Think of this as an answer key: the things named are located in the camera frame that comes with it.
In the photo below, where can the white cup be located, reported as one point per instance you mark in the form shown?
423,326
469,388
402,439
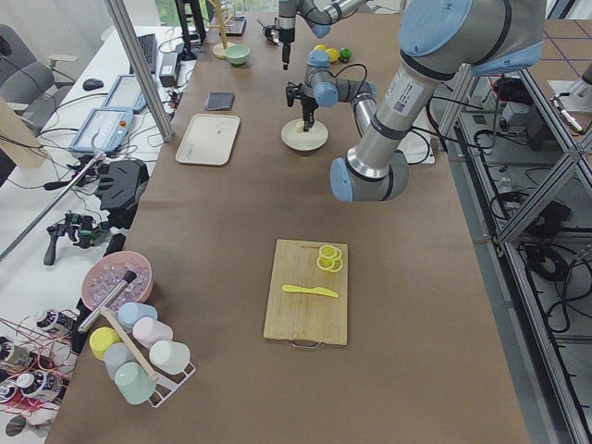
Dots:
170,356

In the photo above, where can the yellow lemon near lime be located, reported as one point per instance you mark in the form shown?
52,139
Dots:
333,54

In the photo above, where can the pink bowl with ice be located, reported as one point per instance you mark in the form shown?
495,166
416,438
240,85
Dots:
105,274

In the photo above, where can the blue teach pendant far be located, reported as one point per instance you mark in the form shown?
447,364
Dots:
126,92

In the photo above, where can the mint green bowl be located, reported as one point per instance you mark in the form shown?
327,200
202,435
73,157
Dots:
237,54

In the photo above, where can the blue teach pendant near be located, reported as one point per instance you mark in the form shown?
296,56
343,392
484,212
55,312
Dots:
104,129

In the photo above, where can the mint cup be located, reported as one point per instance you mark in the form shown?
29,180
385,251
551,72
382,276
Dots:
134,383

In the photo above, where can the blue teach pendant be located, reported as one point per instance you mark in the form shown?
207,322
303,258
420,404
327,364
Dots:
104,129
126,92

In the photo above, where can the cream rectangular rabbit tray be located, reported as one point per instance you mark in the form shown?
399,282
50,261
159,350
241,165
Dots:
208,140

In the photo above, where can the pink cup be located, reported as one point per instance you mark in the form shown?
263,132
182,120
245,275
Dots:
147,331

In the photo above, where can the white cup rack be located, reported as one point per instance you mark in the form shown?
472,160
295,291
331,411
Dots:
168,385

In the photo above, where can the lemon slices stack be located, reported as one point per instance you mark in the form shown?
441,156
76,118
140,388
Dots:
329,258

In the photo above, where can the grey office chair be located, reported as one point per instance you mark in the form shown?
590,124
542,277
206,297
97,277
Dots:
31,88

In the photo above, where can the green lime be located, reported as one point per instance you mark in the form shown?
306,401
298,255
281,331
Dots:
345,54

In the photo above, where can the yellow cup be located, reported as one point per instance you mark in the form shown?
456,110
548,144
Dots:
101,340

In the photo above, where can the bamboo cutting board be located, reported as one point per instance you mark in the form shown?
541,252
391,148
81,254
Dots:
306,320

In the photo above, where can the yellow plastic knife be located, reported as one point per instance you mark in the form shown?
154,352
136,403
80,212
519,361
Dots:
289,288

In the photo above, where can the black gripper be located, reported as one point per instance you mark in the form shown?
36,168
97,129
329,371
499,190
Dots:
285,37
307,107

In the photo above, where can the grey cup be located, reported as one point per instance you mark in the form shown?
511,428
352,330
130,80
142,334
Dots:
115,356

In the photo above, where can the cream round plate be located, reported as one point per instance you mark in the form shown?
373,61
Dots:
306,141

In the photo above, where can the steel muddler in bowl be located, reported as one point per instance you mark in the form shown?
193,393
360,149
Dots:
88,321

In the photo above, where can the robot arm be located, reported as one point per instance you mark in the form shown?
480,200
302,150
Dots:
436,38
318,19

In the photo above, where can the blue cup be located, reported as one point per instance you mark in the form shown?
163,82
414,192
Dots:
131,312

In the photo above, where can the wooden mug tree stand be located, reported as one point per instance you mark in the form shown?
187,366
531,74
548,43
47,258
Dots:
218,27

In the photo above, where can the grey folded cloth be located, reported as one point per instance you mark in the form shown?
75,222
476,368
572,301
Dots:
219,101

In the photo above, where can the aluminium frame post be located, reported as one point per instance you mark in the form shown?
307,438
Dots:
127,35

